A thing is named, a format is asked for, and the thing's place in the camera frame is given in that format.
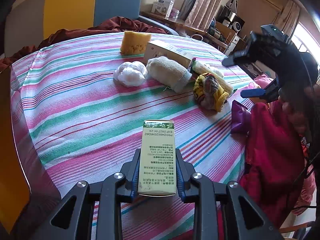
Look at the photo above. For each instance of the yellow patterned sock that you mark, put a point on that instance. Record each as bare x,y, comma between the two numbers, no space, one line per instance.
210,90

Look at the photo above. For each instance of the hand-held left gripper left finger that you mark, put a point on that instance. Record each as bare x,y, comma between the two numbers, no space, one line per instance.
135,180

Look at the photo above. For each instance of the yellow blue grey headboard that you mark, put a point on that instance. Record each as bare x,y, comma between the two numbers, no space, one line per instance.
72,5

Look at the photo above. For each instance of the beige patterned curtain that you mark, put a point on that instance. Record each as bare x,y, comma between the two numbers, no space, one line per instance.
205,2
287,17

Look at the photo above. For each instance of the yellow sponge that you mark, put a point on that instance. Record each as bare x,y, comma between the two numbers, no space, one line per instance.
133,42

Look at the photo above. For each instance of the wooden desk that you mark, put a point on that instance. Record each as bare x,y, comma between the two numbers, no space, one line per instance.
180,25

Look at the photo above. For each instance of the maroon blanket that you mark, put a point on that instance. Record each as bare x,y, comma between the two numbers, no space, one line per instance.
112,25

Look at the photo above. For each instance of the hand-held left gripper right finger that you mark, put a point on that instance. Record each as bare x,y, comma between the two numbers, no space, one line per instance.
180,180

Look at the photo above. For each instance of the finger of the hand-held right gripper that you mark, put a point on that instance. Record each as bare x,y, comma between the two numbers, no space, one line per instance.
252,93
233,59

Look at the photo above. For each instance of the purple snack packet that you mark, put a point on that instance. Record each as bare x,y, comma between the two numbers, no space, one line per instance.
238,117

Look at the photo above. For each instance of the white and grey sock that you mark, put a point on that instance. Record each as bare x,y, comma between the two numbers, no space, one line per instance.
167,71

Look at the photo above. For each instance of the white plastic bag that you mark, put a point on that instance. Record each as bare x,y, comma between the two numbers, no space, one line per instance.
130,73

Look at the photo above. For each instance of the black and silver stereo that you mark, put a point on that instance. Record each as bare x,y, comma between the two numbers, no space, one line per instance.
232,20

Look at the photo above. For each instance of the green and white carton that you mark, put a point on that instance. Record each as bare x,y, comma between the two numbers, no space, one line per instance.
156,160

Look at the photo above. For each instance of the beige cardboard box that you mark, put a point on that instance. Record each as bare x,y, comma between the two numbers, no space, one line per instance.
172,52

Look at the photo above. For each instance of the red jacket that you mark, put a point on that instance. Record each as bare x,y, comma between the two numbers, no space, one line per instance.
272,160

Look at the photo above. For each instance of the striped bedsheet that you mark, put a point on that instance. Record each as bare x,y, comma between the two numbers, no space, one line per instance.
75,105

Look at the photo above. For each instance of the green and white biscuit packet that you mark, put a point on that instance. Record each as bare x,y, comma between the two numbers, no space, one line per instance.
226,85

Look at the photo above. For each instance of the person's right hand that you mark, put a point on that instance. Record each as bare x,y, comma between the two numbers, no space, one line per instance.
300,115

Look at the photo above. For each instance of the white printed boxes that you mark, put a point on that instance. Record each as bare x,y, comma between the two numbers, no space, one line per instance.
162,7

